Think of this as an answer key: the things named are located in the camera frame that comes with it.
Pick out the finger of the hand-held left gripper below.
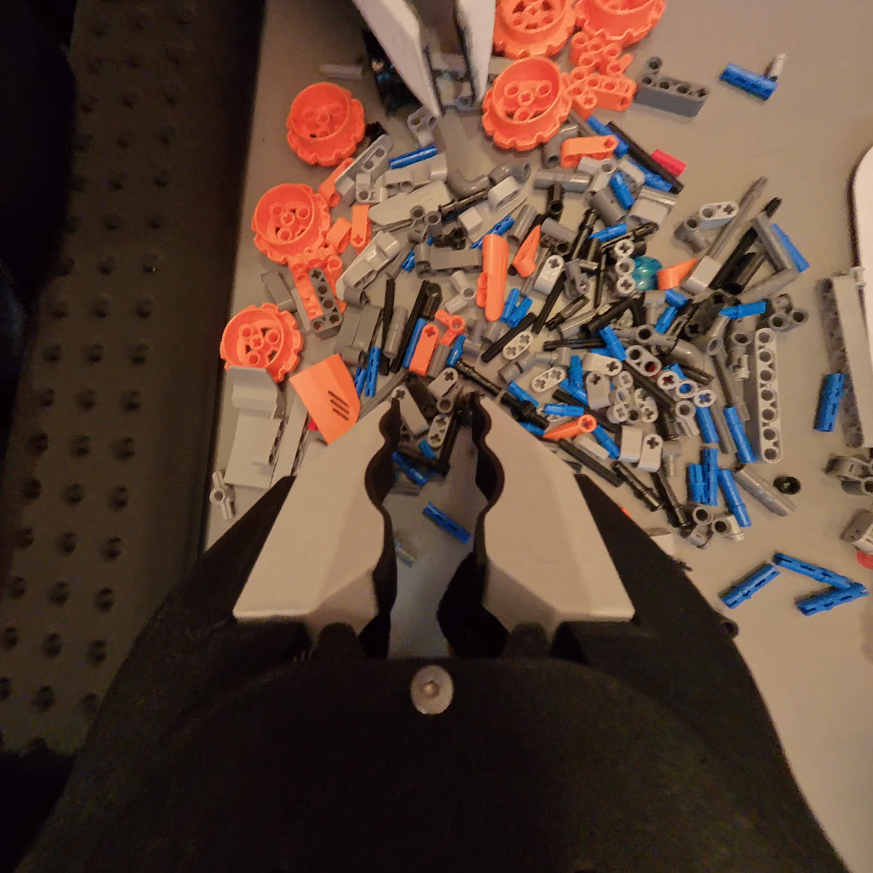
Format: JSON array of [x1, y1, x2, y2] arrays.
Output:
[[457, 0, 500, 101], [350, 0, 444, 118]]

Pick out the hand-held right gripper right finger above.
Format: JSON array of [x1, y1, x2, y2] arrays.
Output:
[[436, 394, 637, 657]]

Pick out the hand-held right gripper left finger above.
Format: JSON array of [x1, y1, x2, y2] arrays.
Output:
[[232, 401, 405, 652]]

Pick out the grey frame piece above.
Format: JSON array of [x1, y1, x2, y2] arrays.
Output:
[[426, 48, 482, 113]]

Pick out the pile of small building pieces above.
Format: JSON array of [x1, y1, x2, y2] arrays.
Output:
[[321, 55, 873, 615]]

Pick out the black wheel rims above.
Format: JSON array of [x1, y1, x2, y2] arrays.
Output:
[[361, 30, 410, 110]]

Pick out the long light grey beam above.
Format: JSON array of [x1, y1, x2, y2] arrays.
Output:
[[269, 396, 311, 478]]

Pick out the large grey panel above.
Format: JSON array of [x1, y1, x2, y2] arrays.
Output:
[[224, 365, 287, 488]]

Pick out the orange curved panel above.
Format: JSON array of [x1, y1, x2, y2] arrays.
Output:
[[288, 355, 362, 444]]

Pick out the group of orange gear wheels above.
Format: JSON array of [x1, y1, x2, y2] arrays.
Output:
[[220, 0, 666, 383]]

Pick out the long grey holed beam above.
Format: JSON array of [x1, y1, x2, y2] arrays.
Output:
[[818, 269, 873, 447]]

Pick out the white book stand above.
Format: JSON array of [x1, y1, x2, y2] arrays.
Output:
[[846, 146, 873, 253]]

